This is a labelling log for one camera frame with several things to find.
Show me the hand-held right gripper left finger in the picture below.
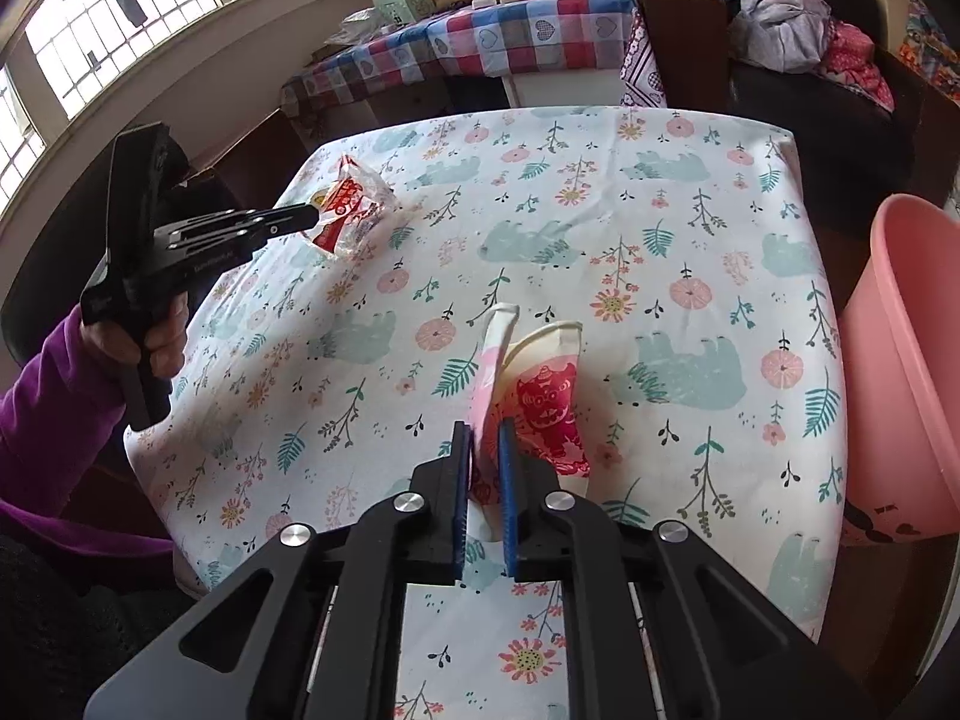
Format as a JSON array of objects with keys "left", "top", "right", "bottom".
[{"left": 84, "top": 420, "right": 475, "bottom": 720}]

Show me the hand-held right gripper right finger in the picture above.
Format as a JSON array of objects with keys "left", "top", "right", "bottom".
[{"left": 496, "top": 416, "right": 878, "bottom": 720}]

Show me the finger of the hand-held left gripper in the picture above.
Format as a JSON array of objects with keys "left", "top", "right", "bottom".
[
  {"left": 171, "top": 228, "right": 302, "bottom": 273},
  {"left": 169, "top": 205, "right": 322, "bottom": 245}
]

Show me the clear red print plastic wrapper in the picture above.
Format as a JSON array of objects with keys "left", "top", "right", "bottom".
[{"left": 304, "top": 154, "right": 398, "bottom": 260}]

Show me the white paper cup red print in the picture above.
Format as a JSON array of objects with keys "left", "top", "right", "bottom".
[{"left": 463, "top": 302, "right": 593, "bottom": 541}]

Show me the pink plastic basin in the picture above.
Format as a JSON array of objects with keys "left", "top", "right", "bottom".
[{"left": 836, "top": 193, "right": 960, "bottom": 550}]

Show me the person's left forearm purple sleeve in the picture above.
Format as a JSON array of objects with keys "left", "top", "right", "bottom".
[{"left": 0, "top": 307, "right": 181, "bottom": 595}]

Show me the person's left hand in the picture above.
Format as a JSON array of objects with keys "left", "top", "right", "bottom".
[{"left": 81, "top": 291, "right": 191, "bottom": 380}]

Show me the crumpled clear plastic bag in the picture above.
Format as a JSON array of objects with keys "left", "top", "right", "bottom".
[{"left": 326, "top": 7, "right": 385, "bottom": 47}]

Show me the plaid red blue tablecloth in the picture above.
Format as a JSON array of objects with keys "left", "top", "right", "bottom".
[{"left": 281, "top": 0, "right": 668, "bottom": 137}]

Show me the floral animal print tablecloth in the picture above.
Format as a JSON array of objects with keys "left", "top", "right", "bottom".
[{"left": 124, "top": 106, "right": 850, "bottom": 720}]

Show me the person's black knit clothing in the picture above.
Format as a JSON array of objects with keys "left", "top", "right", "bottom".
[{"left": 0, "top": 532, "right": 192, "bottom": 720}]

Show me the dark wooden cabinet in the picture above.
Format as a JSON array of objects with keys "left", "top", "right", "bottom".
[{"left": 641, "top": 0, "right": 740, "bottom": 118}]

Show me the black leather armchair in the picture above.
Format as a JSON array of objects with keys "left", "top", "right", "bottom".
[{"left": 645, "top": 0, "right": 925, "bottom": 220}]

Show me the grey lavender garment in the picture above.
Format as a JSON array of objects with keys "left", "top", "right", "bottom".
[{"left": 727, "top": 0, "right": 835, "bottom": 76}]

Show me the pink patterned garment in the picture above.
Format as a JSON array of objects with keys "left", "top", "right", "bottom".
[{"left": 821, "top": 21, "right": 898, "bottom": 110}]

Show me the colourful cartoon pillow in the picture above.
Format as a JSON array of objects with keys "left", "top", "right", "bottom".
[{"left": 900, "top": 0, "right": 960, "bottom": 92}]

